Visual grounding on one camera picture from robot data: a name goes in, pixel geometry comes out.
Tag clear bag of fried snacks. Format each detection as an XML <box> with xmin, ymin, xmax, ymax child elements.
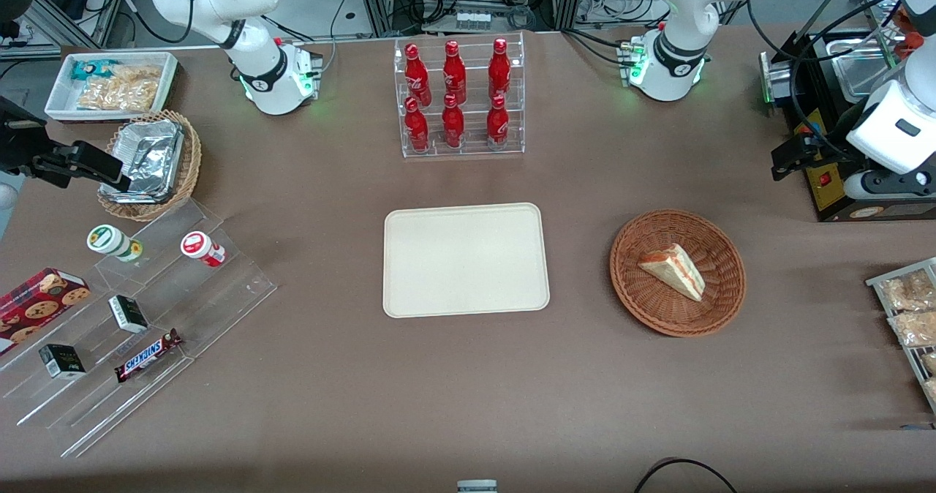
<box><xmin>888</xmin><ymin>310</ymin><xmax>936</xmax><ymax>348</ymax></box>
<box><xmin>879</xmin><ymin>269</ymin><xmax>936</xmax><ymax>312</ymax></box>

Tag red cola bottle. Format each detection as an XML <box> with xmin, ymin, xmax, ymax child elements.
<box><xmin>441</xmin><ymin>93</ymin><xmax>466</xmax><ymax>149</ymax></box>
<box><xmin>404</xmin><ymin>43</ymin><xmax>433</xmax><ymax>108</ymax></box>
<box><xmin>488</xmin><ymin>37</ymin><xmax>512</xmax><ymax>100</ymax></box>
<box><xmin>404</xmin><ymin>97</ymin><xmax>431</xmax><ymax>153</ymax></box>
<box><xmin>486</xmin><ymin>94</ymin><xmax>510</xmax><ymax>147</ymax></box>
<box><xmin>442</xmin><ymin>40</ymin><xmax>468</xmax><ymax>105</ymax></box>

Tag steel warmer pan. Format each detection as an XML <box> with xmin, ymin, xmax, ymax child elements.
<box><xmin>828</xmin><ymin>38</ymin><xmax>897</xmax><ymax>104</ymax></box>

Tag green lidded white cup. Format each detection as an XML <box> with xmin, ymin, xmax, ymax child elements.
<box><xmin>86</xmin><ymin>225</ymin><xmax>144</xmax><ymax>263</ymax></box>

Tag cream plastic tray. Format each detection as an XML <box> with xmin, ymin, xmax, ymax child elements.
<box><xmin>383</xmin><ymin>202</ymin><xmax>551</xmax><ymax>320</ymax></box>

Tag clear acrylic stepped shelf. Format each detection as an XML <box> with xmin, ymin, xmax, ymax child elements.
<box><xmin>0</xmin><ymin>198</ymin><xmax>278</xmax><ymax>459</ymax></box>

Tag tan wicker basket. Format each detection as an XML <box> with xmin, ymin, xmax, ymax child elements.
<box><xmin>97</xmin><ymin>109</ymin><xmax>203</xmax><ymax>222</ymax></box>

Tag small black carton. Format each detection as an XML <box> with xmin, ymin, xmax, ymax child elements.
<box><xmin>38</xmin><ymin>343</ymin><xmax>87</xmax><ymax>380</ymax></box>
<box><xmin>107</xmin><ymin>294</ymin><xmax>150</xmax><ymax>334</ymax></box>

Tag Snickers chocolate bar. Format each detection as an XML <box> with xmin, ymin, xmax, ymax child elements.
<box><xmin>114</xmin><ymin>328</ymin><xmax>184</xmax><ymax>384</ymax></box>

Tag teal snack packet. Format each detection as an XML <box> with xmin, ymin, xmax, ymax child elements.
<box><xmin>70</xmin><ymin>59</ymin><xmax>119</xmax><ymax>82</ymax></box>

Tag clear bag of chips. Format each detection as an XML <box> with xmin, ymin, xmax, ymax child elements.
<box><xmin>76</xmin><ymin>64</ymin><xmax>163</xmax><ymax>113</ymax></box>

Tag black hot food warmer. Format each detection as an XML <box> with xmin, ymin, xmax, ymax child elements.
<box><xmin>759</xmin><ymin>0</ymin><xmax>936</xmax><ymax>222</ymax></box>

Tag black cable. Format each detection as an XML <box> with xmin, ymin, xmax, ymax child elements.
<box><xmin>633</xmin><ymin>457</ymin><xmax>737</xmax><ymax>493</ymax></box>

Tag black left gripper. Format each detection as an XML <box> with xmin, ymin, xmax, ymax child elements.
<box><xmin>771</xmin><ymin>131</ymin><xmax>850</xmax><ymax>182</ymax></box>

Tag red sausage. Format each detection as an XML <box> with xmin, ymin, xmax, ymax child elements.
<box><xmin>895</xmin><ymin>3</ymin><xmax>924</xmax><ymax>59</ymax></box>

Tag brown round wicker basket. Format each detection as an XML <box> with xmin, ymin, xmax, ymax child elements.
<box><xmin>609</xmin><ymin>208</ymin><xmax>747</xmax><ymax>338</ymax></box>

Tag white rectangular snack bin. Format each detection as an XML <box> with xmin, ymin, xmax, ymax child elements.
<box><xmin>45</xmin><ymin>51</ymin><xmax>181</xmax><ymax>124</ymax></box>

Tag red cookie box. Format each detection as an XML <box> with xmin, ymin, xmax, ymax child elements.
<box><xmin>0</xmin><ymin>267</ymin><xmax>91</xmax><ymax>355</ymax></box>

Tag silver foil container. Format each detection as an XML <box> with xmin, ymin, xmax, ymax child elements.
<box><xmin>99</xmin><ymin>118</ymin><xmax>185</xmax><ymax>204</ymax></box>

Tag red lidded white cup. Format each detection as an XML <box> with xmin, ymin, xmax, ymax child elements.
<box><xmin>180</xmin><ymin>230</ymin><xmax>228</xmax><ymax>268</ymax></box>

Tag triangular sandwich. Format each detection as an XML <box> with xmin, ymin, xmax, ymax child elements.
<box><xmin>638</xmin><ymin>243</ymin><xmax>707</xmax><ymax>303</ymax></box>

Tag grey wire snack tray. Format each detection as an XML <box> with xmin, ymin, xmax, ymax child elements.
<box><xmin>866</xmin><ymin>257</ymin><xmax>936</xmax><ymax>415</ymax></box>

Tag clear acrylic bottle rack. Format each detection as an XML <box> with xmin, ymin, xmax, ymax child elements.
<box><xmin>394</xmin><ymin>31</ymin><xmax>526</xmax><ymax>159</ymax></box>

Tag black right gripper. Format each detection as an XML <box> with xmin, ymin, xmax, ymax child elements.
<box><xmin>0</xmin><ymin>97</ymin><xmax>133</xmax><ymax>192</ymax></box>

